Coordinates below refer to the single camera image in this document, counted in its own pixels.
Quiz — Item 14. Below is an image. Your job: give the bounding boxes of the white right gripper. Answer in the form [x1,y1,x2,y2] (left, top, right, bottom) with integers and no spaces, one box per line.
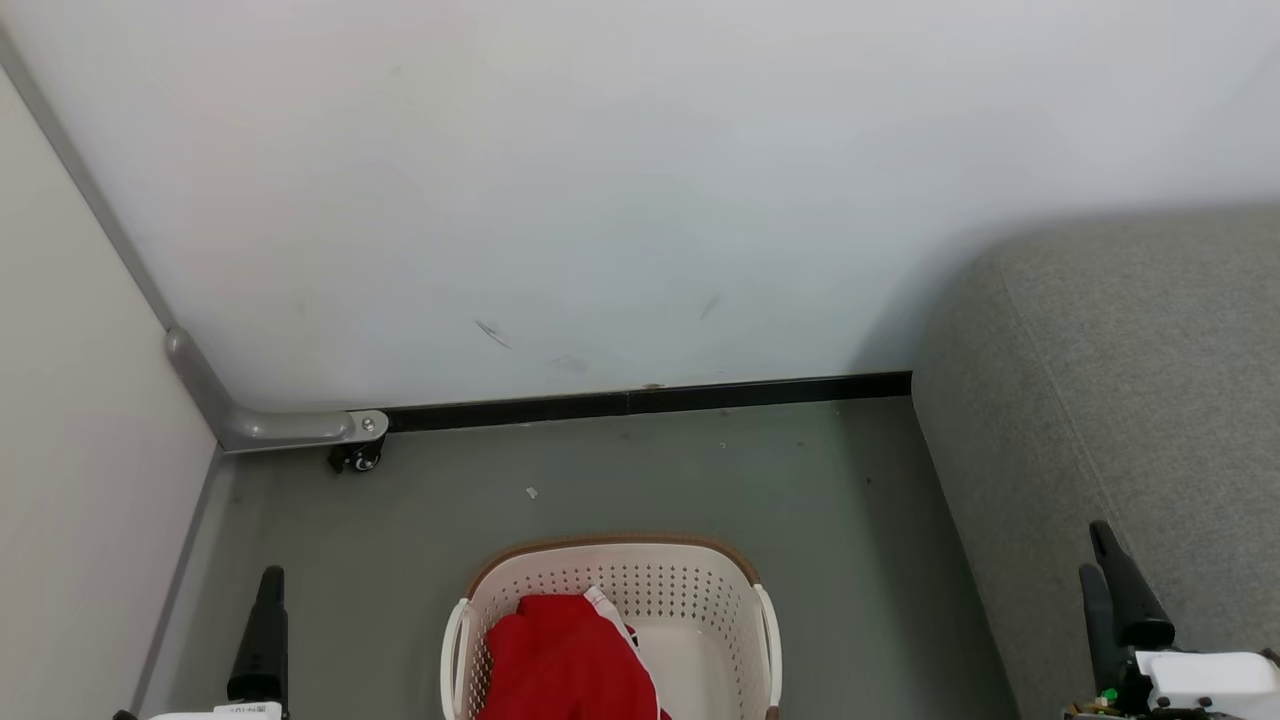
[1065,520,1280,720]

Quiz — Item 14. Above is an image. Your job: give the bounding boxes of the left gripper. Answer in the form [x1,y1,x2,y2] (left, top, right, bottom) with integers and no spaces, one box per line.
[145,566,290,720]

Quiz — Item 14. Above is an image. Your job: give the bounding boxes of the plain red garment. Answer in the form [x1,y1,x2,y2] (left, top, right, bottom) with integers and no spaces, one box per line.
[478,588,671,720]

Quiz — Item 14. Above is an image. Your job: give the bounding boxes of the grey fabric sofa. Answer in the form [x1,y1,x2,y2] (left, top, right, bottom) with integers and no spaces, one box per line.
[912,205,1280,720]

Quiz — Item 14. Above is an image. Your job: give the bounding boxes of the black caster wheel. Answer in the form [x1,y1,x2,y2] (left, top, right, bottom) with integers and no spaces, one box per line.
[328,440,385,475]

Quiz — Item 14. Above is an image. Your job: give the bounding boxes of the cream perforated laundry basket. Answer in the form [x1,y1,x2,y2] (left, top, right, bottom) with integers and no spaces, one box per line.
[441,533,783,720]

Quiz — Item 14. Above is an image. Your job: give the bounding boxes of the black baseboard strip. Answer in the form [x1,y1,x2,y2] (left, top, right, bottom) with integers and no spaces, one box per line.
[385,371,913,433]

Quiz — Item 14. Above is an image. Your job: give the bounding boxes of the grey metal partition frame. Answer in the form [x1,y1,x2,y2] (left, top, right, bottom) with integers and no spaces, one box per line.
[0,25,389,713]

